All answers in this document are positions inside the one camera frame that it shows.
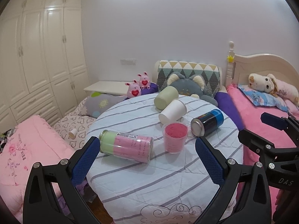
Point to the heart print bed sheet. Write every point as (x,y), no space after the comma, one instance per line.
(70,121)

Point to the purple bed sheet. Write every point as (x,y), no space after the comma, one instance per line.
(230,109)

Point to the pink and green jar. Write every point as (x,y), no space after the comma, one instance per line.
(127,147)

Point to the pink bunny plush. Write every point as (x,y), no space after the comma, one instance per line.
(133,89)
(144,81)

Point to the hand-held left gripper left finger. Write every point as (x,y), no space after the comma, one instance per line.
(84,163)

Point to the cream wooden headboard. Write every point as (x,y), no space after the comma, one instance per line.
(257,65)

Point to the white wall socket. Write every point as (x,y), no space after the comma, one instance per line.
(128,61)

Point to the cream wardrobe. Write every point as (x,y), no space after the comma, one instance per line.
(42,51)

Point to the pink embroidered quilt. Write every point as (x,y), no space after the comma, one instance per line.
(28,149)

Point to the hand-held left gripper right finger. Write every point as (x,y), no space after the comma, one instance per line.
(210,163)

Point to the grey cat plush cushion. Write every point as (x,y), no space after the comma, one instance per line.
(186,87)

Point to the striped white tablecloth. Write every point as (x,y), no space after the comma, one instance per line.
(144,182)

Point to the purple cushion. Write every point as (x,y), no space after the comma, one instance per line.
(150,88)

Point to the white paper cup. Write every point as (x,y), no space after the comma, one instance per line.
(174,112)

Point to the small white bottle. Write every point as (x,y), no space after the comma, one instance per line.
(72,133)

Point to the dark striped cloth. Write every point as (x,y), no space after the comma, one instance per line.
(5,136)

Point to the grey pillow with sun print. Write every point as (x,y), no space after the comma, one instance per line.
(102,102)

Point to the dark blue metal can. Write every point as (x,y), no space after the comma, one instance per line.
(208,122)

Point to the cream dog plush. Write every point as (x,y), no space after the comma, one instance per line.
(264,81)

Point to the green cup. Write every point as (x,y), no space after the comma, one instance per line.
(166,97)

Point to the blue cartoon pillow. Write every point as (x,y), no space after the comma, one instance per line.
(264,98)

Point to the pink bed blanket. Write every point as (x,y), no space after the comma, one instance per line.
(247,114)

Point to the yellow star sticker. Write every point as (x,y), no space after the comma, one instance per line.
(230,58)

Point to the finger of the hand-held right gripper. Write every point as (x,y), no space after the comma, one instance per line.
(254,142)
(273,119)

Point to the white nightstand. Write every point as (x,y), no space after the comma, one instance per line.
(107,86)

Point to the clear cup with pink sand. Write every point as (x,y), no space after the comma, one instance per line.
(175,140)

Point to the triangle pattern cushion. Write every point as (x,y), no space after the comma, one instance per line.
(186,67)

